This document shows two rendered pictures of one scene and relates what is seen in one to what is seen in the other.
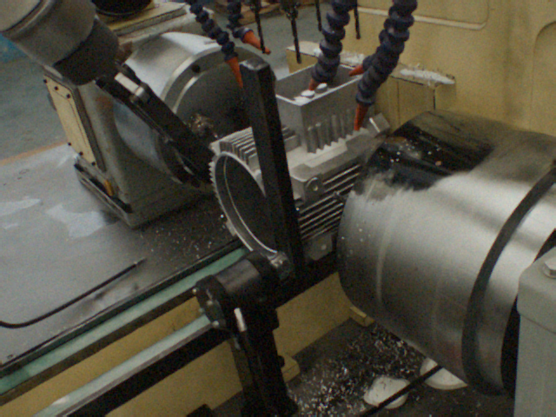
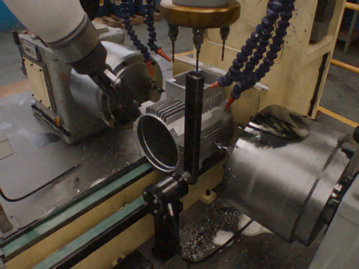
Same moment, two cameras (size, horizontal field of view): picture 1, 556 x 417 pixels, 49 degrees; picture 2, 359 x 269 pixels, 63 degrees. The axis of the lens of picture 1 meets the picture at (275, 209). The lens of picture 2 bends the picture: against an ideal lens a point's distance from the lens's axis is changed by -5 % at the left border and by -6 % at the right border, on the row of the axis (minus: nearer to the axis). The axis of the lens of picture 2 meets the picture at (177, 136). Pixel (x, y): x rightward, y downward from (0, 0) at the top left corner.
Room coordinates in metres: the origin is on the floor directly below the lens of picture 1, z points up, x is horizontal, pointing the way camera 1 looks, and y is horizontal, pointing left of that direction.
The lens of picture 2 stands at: (0.09, 0.16, 1.47)
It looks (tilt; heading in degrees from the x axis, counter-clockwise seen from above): 35 degrees down; 344
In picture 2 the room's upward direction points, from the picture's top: 1 degrees clockwise
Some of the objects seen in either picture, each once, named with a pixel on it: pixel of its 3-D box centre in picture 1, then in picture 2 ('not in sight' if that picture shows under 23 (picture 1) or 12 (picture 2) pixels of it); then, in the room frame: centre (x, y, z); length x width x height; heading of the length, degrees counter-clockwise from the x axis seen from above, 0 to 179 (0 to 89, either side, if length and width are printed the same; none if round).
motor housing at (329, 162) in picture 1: (303, 177); (184, 128); (0.75, -0.05, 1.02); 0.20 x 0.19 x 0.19; 119
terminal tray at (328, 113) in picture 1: (316, 106); (195, 91); (0.77, -0.08, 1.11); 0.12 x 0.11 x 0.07; 119
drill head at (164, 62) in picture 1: (183, 104); (107, 80); (1.06, 0.12, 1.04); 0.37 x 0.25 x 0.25; 30
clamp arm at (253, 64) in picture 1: (274, 178); (192, 134); (0.57, -0.01, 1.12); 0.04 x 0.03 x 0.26; 120
